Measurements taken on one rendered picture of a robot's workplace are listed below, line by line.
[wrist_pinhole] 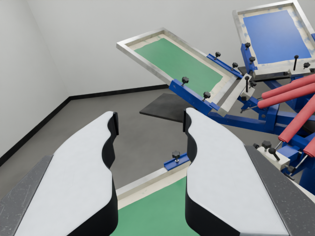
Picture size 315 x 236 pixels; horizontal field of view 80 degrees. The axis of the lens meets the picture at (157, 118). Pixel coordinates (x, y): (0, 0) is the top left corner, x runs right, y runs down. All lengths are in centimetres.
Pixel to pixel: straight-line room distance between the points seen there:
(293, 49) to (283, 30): 25
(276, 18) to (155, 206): 201
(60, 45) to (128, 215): 444
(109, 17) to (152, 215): 400
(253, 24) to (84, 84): 395
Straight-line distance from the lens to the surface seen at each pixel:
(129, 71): 458
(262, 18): 230
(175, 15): 424
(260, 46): 203
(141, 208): 96
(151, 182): 103
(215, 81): 151
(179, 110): 161
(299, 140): 117
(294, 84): 139
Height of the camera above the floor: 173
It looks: 30 degrees down
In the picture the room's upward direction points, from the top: 11 degrees counter-clockwise
